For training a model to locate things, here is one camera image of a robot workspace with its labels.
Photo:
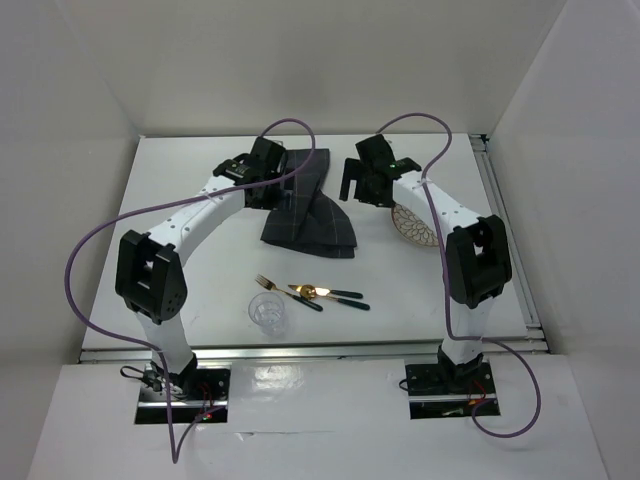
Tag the floral patterned plate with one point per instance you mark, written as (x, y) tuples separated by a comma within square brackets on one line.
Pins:
[(412, 228)]

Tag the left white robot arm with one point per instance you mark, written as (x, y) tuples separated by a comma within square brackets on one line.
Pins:
[(149, 274)]

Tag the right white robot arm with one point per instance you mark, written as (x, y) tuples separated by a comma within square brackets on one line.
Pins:
[(474, 249)]

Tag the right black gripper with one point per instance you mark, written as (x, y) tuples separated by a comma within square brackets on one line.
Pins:
[(354, 171)]

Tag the dark plaid cloth placemat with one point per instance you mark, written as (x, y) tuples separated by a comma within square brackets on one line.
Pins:
[(310, 222)]

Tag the gold knife green handle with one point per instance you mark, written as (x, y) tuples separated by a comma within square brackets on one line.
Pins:
[(311, 292)]

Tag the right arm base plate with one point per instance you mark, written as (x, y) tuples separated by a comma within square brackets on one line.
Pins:
[(431, 397)]

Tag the gold fork green handle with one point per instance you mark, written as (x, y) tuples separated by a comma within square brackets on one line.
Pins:
[(271, 286)]

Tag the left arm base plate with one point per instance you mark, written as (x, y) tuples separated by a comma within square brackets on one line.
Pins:
[(207, 396)]

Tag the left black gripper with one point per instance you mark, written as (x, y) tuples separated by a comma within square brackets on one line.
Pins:
[(272, 202)]

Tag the clear plastic cup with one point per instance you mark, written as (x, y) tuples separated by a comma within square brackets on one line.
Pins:
[(267, 311)]

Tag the gold spoon green handle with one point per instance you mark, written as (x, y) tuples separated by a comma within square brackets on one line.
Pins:
[(347, 298)]

